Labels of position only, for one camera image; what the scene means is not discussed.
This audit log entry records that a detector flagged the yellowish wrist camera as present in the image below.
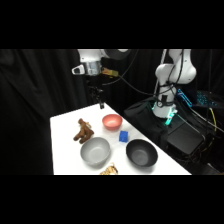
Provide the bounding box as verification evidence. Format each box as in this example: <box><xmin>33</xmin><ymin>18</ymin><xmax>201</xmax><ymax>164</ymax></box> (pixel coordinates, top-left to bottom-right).
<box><xmin>101</xmin><ymin>67</ymin><xmax>120</xmax><ymax>78</ymax></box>

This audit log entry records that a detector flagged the black curtain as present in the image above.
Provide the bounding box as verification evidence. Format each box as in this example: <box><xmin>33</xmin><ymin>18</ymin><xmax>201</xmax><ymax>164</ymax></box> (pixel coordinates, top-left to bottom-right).
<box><xmin>0</xmin><ymin>49</ymin><xmax>224</xmax><ymax>176</ymax></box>

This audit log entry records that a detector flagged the grey bowl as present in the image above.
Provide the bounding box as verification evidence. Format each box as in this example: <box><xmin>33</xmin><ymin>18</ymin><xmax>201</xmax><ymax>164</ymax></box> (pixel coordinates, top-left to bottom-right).
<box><xmin>79</xmin><ymin>136</ymin><xmax>112</xmax><ymax>167</ymax></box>

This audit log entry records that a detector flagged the black robot stand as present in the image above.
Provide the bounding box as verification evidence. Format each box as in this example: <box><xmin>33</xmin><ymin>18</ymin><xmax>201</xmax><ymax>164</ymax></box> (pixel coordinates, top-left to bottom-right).
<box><xmin>124</xmin><ymin>99</ymin><xmax>169</xmax><ymax>152</ymax></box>

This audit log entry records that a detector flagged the black camera cable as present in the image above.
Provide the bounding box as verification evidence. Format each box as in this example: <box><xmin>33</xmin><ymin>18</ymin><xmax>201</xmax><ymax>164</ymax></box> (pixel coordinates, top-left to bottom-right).
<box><xmin>101</xmin><ymin>49</ymin><xmax>159</xmax><ymax>98</ymax></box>

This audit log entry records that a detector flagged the black box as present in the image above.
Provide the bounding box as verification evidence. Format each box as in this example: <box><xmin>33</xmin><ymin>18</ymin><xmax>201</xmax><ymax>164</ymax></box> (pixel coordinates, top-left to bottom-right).
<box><xmin>165</xmin><ymin>121</ymin><xmax>205</xmax><ymax>156</ymax></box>

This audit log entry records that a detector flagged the device with teal lights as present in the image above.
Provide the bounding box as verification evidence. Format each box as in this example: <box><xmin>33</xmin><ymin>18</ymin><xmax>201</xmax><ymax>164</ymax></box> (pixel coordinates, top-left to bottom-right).
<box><xmin>195</xmin><ymin>91</ymin><xmax>212</xmax><ymax>107</ymax></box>

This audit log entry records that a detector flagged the striped tan plush toy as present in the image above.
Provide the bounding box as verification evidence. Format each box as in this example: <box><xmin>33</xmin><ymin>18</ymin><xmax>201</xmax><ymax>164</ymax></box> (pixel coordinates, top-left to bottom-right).
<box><xmin>99</xmin><ymin>162</ymin><xmax>120</xmax><ymax>176</ymax></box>

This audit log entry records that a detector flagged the pink bowl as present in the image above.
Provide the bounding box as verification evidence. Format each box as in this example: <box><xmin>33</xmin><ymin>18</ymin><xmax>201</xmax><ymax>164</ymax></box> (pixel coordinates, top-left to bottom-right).
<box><xmin>101</xmin><ymin>113</ymin><xmax>124</xmax><ymax>132</ymax></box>

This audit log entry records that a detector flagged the yellow cable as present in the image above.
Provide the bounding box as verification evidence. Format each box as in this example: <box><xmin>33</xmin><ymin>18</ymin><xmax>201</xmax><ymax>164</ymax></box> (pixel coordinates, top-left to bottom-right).
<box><xmin>207</xmin><ymin>107</ymin><xmax>218</xmax><ymax>135</ymax></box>

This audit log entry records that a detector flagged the brown plush toy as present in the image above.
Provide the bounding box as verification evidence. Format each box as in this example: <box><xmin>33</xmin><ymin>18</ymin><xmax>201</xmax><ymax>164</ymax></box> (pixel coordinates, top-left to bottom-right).
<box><xmin>73</xmin><ymin>118</ymin><xmax>95</xmax><ymax>145</ymax></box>

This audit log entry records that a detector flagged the blue clamp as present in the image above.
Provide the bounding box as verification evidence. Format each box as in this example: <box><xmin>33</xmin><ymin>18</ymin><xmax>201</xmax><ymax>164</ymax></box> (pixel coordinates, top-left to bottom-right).
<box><xmin>176</xmin><ymin>88</ymin><xmax>194</xmax><ymax>108</ymax></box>

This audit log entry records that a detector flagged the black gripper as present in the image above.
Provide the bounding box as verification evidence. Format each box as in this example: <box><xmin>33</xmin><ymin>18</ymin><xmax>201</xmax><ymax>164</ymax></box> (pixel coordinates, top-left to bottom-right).
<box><xmin>85</xmin><ymin>73</ymin><xmax>105</xmax><ymax>110</ymax></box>

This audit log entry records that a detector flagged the blue cube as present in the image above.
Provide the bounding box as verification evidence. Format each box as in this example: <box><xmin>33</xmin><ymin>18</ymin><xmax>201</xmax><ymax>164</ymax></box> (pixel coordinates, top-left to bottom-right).
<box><xmin>118</xmin><ymin>130</ymin><xmax>129</xmax><ymax>143</ymax></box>

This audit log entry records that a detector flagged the black bowl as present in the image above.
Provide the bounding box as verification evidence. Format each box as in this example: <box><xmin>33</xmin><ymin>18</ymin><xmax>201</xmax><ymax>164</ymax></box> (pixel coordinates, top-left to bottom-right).
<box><xmin>125</xmin><ymin>138</ymin><xmax>159</xmax><ymax>168</ymax></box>

